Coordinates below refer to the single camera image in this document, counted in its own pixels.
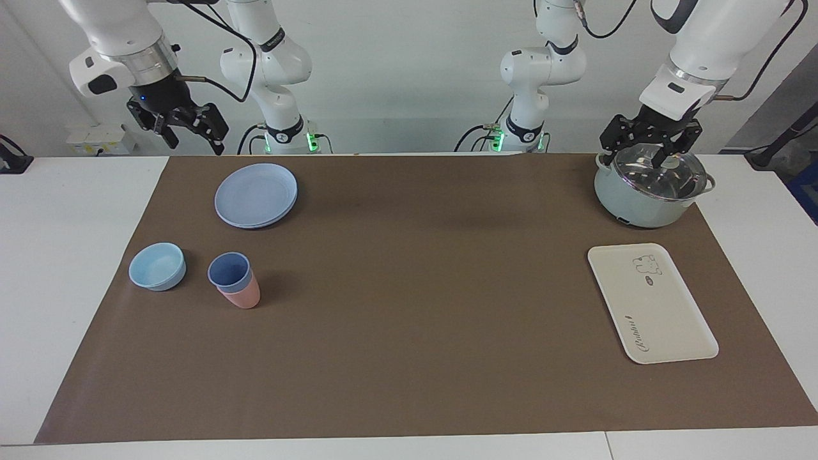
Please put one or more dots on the white power strip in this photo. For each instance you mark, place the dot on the white power strip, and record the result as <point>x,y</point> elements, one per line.
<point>99,137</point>

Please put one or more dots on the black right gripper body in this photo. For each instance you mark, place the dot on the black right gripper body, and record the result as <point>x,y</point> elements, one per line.
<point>160,96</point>

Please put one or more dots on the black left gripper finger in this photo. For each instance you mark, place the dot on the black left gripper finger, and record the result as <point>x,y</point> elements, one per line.
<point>620,134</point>
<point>682,137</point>

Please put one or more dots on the pale green cooking pot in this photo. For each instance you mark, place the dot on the pale green cooking pot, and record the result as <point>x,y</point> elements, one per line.
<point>629,207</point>

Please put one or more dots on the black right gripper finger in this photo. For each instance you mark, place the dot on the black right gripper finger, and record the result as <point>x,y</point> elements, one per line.
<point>150,120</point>
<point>208,121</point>

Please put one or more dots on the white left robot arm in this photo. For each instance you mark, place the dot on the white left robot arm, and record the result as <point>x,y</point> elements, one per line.
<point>543,67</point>

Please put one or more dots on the blue round plate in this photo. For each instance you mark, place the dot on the blue round plate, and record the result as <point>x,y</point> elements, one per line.
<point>255,195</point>

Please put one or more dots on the black clamp mount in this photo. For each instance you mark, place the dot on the black clamp mount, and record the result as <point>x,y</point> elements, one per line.
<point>13,160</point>

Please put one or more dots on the pink plastic cup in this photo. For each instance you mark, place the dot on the pink plastic cup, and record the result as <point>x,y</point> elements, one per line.
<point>246,297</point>

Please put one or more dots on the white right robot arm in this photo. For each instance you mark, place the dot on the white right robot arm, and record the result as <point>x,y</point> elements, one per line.
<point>275,64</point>

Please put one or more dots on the blue crate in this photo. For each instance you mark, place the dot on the blue crate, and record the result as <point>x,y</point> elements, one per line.
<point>806,191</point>

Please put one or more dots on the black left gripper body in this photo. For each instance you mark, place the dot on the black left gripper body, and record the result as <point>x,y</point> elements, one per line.
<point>664,121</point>

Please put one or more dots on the blue plastic cup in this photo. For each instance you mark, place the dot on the blue plastic cup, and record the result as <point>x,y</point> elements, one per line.
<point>228,271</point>

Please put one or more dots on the cream rectangular tray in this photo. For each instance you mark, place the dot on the cream rectangular tray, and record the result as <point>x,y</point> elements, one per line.
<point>652,306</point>

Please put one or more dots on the brown table mat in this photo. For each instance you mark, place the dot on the brown table mat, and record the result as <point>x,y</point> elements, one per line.
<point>415,319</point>

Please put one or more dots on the glass pot lid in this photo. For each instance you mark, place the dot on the glass pot lid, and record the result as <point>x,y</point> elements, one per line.
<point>645,176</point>

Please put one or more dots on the light blue bowl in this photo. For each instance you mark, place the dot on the light blue bowl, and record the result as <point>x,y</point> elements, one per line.
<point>156,268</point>

